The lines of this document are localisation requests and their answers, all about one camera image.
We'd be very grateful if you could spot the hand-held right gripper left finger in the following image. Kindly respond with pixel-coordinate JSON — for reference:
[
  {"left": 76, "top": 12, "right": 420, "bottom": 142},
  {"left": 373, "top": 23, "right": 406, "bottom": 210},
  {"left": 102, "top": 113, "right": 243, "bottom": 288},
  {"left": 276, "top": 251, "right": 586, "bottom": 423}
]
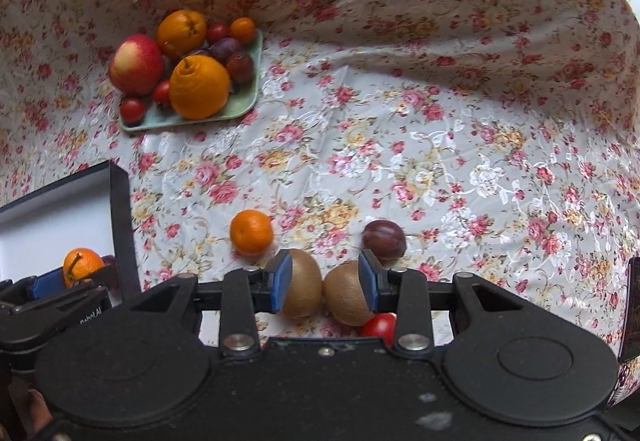
[{"left": 120, "top": 248, "right": 294, "bottom": 356}]

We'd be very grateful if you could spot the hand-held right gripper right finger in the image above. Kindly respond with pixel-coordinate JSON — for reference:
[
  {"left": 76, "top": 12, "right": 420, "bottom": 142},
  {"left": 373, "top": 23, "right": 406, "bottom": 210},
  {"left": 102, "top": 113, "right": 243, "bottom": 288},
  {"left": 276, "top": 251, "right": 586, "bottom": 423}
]
[{"left": 357, "top": 248, "right": 532, "bottom": 356}]

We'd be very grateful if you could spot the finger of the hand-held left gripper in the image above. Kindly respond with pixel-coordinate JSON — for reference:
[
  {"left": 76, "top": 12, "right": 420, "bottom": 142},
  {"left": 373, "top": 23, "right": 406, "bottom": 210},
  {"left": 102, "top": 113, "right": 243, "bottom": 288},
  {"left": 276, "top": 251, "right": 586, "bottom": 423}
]
[
  {"left": 25, "top": 269, "right": 69, "bottom": 301},
  {"left": 75, "top": 265, "right": 120, "bottom": 295}
]

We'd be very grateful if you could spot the brown kiwi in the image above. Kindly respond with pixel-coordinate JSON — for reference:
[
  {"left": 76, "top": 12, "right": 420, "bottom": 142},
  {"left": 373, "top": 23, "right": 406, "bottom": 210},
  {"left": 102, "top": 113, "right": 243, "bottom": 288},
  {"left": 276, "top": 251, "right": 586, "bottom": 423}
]
[
  {"left": 280, "top": 248, "right": 325, "bottom": 320},
  {"left": 323, "top": 262, "right": 375, "bottom": 327}
]

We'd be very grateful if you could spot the tangerine with stem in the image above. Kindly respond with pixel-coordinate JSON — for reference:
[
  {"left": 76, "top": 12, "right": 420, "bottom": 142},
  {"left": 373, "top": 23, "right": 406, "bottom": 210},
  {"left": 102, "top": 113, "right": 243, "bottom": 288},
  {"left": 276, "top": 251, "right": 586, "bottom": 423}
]
[{"left": 62, "top": 247, "right": 106, "bottom": 289}]

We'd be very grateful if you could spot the black box white inside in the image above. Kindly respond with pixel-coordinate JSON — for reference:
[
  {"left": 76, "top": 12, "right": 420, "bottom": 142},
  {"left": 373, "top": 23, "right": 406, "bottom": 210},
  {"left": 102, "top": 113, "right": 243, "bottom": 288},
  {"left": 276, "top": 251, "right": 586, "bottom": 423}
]
[{"left": 0, "top": 160, "right": 142, "bottom": 308}]

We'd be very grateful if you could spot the person's left hand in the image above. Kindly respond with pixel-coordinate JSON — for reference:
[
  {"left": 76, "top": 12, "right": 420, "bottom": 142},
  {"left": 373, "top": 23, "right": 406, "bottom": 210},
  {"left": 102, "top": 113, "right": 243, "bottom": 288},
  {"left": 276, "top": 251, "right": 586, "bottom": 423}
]
[{"left": 25, "top": 388, "right": 54, "bottom": 435}]

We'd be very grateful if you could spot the dark purple plum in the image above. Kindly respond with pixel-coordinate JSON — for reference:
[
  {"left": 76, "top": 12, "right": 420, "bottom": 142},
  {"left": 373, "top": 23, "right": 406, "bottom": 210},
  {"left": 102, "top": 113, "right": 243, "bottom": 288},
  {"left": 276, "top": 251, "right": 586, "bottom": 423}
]
[
  {"left": 207, "top": 37, "right": 244, "bottom": 65},
  {"left": 361, "top": 219, "right": 406, "bottom": 263}
]

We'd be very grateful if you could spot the small orange tangerine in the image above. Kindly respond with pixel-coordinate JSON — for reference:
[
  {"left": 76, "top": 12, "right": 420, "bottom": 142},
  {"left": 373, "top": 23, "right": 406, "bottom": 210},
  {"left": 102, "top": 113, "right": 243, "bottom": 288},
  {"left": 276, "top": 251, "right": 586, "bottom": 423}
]
[
  {"left": 229, "top": 16, "right": 257, "bottom": 46},
  {"left": 229, "top": 210, "right": 275, "bottom": 257}
]

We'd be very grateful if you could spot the floral printed cloth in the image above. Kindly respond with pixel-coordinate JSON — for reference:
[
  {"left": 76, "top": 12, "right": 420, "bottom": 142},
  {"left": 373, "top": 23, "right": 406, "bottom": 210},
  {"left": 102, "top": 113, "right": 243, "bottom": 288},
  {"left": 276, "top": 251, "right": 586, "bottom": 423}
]
[{"left": 0, "top": 0, "right": 640, "bottom": 414}]

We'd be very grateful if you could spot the small red tomato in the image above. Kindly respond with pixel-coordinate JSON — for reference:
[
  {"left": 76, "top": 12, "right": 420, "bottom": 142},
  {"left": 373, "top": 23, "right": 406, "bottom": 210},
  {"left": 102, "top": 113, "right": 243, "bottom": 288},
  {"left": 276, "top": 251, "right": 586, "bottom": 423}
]
[
  {"left": 206, "top": 22, "right": 231, "bottom": 45},
  {"left": 152, "top": 80, "right": 174, "bottom": 108},
  {"left": 119, "top": 96, "right": 147, "bottom": 126}
]

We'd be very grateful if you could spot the pale green tray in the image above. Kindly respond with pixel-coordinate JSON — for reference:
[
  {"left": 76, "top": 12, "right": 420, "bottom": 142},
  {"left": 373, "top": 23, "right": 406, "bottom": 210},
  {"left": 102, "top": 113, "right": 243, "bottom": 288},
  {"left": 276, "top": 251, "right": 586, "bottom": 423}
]
[{"left": 117, "top": 28, "right": 264, "bottom": 135}]

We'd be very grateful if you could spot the large knobbed orange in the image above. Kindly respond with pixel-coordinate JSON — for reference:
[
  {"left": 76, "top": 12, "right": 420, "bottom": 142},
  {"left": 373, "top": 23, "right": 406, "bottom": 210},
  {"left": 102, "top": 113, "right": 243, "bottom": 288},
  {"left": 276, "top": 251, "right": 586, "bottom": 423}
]
[
  {"left": 156, "top": 9, "right": 208, "bottom": 60},
  {"left": 168, "top": 54, "right": 231, "bottom": 121}
]

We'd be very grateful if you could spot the red yellow apple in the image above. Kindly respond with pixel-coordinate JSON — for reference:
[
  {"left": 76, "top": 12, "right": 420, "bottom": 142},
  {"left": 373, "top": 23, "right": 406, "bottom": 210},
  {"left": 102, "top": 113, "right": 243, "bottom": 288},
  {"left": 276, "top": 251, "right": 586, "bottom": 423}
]
[{"left": 108, "top": 34, "right": 166, "bottom": 96}]

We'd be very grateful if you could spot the dark object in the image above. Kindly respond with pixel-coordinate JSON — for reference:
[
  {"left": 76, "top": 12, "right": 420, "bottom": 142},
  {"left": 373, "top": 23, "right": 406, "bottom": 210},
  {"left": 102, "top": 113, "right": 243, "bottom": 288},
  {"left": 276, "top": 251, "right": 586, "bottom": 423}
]
[{"left": 619, "top": 256, "right": 640, "bottom": 365}]

